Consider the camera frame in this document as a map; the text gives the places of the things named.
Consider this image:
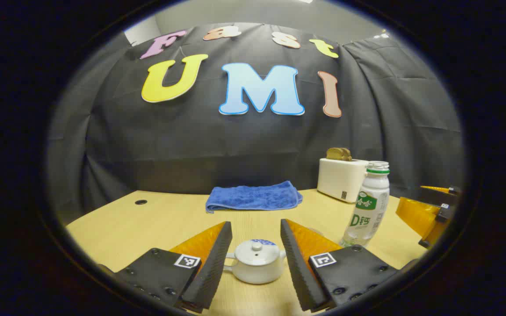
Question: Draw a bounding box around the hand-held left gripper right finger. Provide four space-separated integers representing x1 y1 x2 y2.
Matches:
280 219 399 313

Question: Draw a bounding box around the white green-label water bottle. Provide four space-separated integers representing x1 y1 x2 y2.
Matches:
340 161 390 248

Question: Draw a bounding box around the white ceramic teacup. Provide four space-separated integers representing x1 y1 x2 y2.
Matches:
224 251 287 285

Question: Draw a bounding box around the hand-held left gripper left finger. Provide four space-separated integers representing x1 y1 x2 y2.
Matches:
113 221 233 314

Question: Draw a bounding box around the blue folded towel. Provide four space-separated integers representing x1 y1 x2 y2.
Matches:
205 180 304 214

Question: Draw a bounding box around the black backdrop cloth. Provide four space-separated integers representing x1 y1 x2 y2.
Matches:
47 22 465 224

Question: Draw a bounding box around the white toaster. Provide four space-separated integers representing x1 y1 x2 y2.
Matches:
317 158 370 203

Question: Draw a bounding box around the brown bread slice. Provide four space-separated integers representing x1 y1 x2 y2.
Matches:
326 147 353 162

